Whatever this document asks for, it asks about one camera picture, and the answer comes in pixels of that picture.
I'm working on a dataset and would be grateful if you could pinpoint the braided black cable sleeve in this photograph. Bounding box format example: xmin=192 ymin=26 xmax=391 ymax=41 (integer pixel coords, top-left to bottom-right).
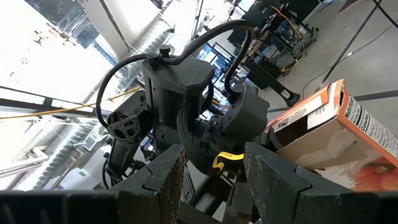
xmin=176 ymin=105 xmax=216 ymax=175

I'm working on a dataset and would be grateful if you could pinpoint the black arm hose cable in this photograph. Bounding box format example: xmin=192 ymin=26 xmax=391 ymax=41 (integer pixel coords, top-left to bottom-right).
xmin=95 ymin=19 xmax=255 ymax=129

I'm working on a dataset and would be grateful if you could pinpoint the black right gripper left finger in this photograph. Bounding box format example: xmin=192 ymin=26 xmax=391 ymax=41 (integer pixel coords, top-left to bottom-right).
xmin=110 ymin=142 xmax=187 ymax=224

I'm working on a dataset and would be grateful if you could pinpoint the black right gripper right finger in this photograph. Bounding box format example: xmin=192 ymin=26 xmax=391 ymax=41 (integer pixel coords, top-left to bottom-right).
xmin=244 ymin=141 xmax=313 ymax=224

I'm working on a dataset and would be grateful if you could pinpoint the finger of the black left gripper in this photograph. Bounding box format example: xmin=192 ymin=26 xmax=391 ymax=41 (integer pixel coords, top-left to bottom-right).
xmin=264 ymin=125 xmax=279 ymax=152

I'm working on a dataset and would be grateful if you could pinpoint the yellow tape tag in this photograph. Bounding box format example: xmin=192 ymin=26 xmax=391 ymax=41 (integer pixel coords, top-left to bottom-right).
xmin=212 ymin=151 xmax=245 ymax=175

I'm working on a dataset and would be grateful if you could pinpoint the pumpkin cereal box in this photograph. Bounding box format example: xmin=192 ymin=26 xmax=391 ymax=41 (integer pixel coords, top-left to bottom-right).
xmin=266 ymin=78 xmax=398 ymax=192

